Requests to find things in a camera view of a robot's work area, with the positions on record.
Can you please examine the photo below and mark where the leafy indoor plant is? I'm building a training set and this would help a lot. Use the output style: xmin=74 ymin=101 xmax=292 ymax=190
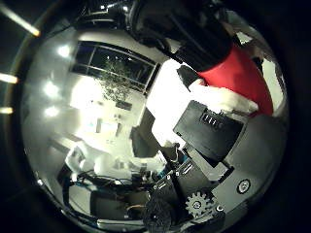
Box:
xmin=97 ymin=57 xmax=148 ymax=103

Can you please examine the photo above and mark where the dark framed window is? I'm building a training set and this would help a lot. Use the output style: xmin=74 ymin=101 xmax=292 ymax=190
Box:
xmin=70 ymin=40 xmax=162 ymax=95

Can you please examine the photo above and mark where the dark wall picture frame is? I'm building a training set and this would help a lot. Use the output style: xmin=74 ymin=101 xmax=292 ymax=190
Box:
xmin=115 ymin=100 xmax=133 ymax=112

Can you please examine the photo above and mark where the black cable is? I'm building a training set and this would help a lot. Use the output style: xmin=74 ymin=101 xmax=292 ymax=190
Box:
xmin=62 ymin=169 xmax=154 ymax=197

